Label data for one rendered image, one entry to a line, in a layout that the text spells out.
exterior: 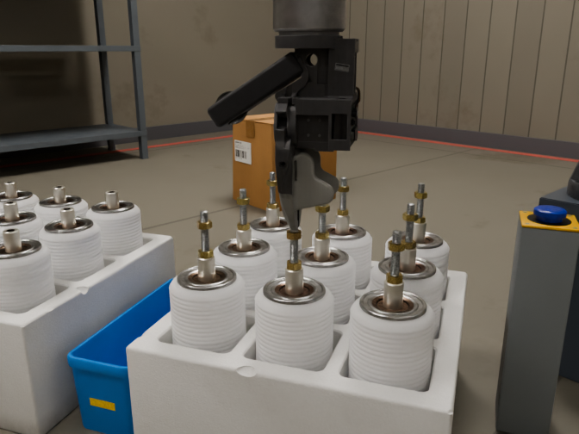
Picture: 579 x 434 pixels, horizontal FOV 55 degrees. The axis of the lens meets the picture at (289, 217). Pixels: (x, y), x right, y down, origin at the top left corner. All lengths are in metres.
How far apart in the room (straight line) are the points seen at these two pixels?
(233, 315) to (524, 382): 0.42
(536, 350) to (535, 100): 2.46
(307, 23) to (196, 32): 3.11
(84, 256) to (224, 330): 0.33
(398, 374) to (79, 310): 0.50
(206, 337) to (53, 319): 0.26
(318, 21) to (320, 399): 0.40
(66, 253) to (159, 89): 2.64
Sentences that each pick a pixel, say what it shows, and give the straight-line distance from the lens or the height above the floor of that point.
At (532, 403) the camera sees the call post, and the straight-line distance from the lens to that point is 0.88.
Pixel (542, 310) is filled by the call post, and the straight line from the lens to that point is 0.82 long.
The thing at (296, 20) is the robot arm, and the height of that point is 0.56.
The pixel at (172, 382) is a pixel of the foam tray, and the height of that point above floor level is 0.14.
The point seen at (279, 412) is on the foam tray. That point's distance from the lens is 0.67.
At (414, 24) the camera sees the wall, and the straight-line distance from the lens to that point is 3.57.
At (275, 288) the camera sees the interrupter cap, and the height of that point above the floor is 0.25.
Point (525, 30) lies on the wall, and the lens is 3.24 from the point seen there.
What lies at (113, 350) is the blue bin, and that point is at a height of 0.08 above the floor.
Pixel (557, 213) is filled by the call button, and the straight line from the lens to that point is 0.79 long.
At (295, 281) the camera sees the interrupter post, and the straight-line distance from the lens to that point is 0.66.
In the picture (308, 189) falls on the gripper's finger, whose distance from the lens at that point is 0.60.
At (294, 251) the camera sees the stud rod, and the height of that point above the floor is 0.30.
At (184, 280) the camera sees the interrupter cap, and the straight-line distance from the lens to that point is 0.71.
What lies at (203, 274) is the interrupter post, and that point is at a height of 0.26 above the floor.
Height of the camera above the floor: 0.53
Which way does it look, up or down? 17 degrees down
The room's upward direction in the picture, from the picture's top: straight up
